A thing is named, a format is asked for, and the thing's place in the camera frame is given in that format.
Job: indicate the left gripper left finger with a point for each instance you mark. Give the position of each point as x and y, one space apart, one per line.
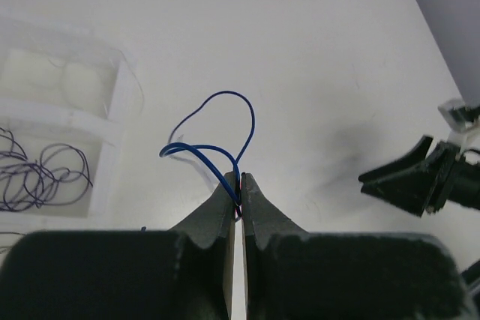
181 273

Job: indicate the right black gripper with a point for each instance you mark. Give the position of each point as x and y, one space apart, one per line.
410 184

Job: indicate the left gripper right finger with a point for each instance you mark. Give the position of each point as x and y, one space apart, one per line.
291 273

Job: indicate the white foam compartment tray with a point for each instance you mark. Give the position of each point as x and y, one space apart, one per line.
65 96

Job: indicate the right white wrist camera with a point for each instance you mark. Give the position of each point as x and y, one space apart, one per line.
463 121

